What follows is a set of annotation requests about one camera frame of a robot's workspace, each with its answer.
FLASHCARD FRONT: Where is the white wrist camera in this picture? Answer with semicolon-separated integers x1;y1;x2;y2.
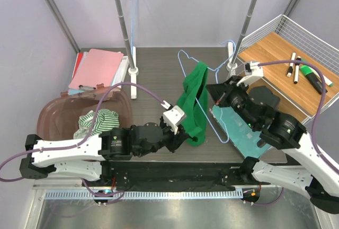
236;61;264;86
160;100;186;135

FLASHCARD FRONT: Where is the brown translucent plastic basin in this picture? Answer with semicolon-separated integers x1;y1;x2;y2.
36;84;133;141

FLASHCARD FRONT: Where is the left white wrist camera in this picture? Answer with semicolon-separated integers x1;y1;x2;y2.
160;100;186;135

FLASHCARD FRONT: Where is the grey white clothes rack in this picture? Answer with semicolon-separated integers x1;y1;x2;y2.
109;0;267;99

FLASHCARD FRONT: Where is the stack of papers folders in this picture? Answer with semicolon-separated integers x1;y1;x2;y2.
68;51;129;95

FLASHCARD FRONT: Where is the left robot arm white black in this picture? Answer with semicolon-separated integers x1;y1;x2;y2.
19;122;190;186

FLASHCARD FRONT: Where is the white green capped marker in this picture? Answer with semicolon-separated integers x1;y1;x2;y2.
307;63;334;87

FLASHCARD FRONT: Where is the teal cutting mat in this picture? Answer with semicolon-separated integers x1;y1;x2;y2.
210;105;272;158

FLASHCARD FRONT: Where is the green white striped tank top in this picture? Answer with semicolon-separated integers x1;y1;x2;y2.
73;109;120;139

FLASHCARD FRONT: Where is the green black highlighter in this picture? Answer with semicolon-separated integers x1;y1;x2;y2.
300;65;323;94

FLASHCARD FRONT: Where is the white wire wooden shelf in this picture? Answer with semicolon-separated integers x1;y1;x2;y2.
217;13;339;137

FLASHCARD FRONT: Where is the white slotted cable duct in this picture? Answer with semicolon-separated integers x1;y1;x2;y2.
44;189;243;200

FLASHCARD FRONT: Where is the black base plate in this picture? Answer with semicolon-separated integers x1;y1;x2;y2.
85;161;259;192

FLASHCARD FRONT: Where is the small white black marker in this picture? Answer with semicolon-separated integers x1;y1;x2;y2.
293;64;299;84

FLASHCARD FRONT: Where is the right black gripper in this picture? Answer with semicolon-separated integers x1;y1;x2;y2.
207;75;260;129

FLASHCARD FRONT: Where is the light blue wire hanger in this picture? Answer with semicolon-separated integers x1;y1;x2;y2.
129;0;137;47

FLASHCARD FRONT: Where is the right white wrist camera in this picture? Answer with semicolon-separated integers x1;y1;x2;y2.
236;61;264;86

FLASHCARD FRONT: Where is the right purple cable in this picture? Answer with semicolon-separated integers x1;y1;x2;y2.
248;60;339;206

